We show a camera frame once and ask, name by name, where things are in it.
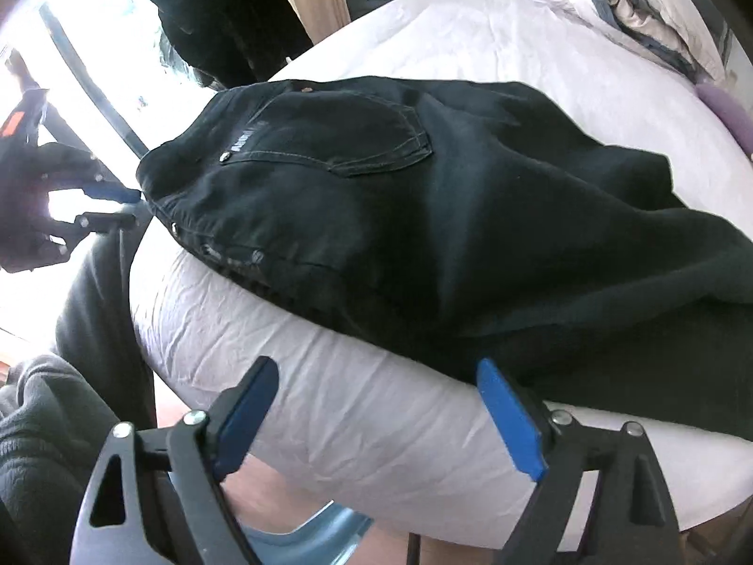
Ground black hanging coat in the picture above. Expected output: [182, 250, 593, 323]
[140, 0, 315, 92]

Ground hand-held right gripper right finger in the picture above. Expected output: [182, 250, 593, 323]
[475, 358, 689, 565]

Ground bed with white sheet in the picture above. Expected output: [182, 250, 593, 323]
[126, 0, 753, 554]

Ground rolled white duvet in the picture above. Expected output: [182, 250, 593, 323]
[528, 0, 727, 83]

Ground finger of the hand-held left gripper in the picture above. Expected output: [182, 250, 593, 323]
[50, 212, 139, 242]
[41, 168, 142, 204]

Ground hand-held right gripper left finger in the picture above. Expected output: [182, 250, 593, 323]
[71, 356, 280, 565]

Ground person's grey fleece clothing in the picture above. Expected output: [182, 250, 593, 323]
[0, 226, 160, 565]

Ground light blue plastic object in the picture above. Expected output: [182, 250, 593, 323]
[235, 497, 377, 565]

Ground black denim pants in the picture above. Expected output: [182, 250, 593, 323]
[135, 75, 753, 445]

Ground purple cushion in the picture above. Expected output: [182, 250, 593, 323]
[696, 82, 753, 154]

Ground dark window frame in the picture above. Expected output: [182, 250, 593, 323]
[38, 3, 151, 160]

